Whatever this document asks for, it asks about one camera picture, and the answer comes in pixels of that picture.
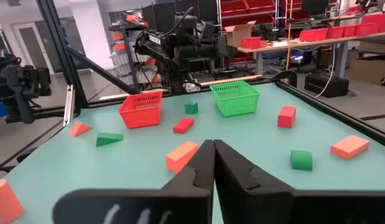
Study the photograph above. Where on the black background machine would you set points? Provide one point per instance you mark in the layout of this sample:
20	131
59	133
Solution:
21	81

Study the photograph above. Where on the white door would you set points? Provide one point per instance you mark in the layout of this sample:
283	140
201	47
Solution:
33	46

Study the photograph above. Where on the orange rectangular block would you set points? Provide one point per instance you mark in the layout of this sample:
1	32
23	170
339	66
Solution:
179	157
350	147

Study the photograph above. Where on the black computer tower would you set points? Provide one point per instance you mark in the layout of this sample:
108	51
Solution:
326	85

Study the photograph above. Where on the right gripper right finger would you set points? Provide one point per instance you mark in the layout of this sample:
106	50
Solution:
257	205

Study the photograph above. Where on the closed cardboard box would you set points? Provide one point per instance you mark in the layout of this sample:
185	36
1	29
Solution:
368	70

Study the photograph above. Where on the red plastic basket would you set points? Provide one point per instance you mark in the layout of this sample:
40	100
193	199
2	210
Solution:
139	112

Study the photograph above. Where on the green half-cylinder block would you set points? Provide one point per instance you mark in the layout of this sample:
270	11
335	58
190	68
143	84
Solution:
301	160

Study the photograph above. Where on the green plastic basket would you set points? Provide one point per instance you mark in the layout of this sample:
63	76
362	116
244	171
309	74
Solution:
235	99

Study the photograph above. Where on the red bin shelving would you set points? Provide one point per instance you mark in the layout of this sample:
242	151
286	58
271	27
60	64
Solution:
235	7

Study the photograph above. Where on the orange wedge block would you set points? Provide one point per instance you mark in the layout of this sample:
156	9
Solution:
78	129

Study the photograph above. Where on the black frame upright post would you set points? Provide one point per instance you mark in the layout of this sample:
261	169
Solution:
60	46

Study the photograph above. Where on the orange cylinder block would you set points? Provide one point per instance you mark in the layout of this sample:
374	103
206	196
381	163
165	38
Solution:
5	202

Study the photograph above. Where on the green wedge block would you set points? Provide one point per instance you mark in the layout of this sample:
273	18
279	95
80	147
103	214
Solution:
106	139

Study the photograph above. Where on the red rectangular block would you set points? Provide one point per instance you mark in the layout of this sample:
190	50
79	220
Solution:
183	126
286	117

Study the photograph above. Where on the open cardboard box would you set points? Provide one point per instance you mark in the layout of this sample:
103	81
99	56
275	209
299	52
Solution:
239	35

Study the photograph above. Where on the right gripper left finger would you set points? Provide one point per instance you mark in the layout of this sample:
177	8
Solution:
179	205

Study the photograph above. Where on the black corner bracket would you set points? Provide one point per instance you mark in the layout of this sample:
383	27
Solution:
291	76

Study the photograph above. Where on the long wooden workbench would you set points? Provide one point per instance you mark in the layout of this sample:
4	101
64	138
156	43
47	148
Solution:
285	46

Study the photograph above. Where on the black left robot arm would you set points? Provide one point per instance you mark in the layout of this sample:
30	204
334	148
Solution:
167	49

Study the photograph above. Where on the black table frame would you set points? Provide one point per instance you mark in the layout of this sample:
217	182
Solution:
335	113

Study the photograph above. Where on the metal shelf with orange bins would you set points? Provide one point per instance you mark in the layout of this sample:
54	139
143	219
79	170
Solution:
117	47

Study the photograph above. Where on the red storage bin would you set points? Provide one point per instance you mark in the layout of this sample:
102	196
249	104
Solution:
335	32
349	30
313	35
378	20
250	43
368	29

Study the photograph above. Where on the aluminium bracket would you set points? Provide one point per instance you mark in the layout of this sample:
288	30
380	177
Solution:
68	105

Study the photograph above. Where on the green cube block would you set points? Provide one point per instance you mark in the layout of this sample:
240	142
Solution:
191	108

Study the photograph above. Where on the wooden side board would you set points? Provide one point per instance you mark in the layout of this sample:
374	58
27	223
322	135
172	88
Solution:
229	80

